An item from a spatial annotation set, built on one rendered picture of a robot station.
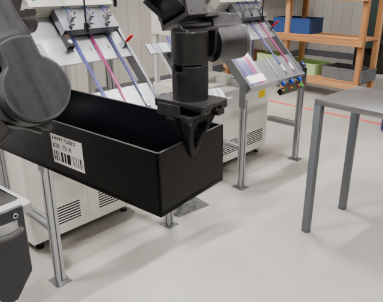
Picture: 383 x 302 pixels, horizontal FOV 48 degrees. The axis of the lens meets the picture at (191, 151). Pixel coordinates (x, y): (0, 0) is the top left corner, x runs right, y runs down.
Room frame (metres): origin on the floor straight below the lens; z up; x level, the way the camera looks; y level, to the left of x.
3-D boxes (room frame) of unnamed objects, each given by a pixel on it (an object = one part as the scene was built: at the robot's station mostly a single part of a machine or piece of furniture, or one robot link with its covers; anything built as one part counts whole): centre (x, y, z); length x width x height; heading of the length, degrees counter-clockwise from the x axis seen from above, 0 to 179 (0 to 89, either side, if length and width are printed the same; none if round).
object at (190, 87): (0.68, 0.00, 1.21); 0.10 x 0.07 x 0.07; 51
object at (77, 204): (2.45, 0.83, 0.31); 0.70 x 0.65 x 0.62; 137
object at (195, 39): (0.68, 0.00, 1.27); 0.07 x 0.06 x 0.07; 125
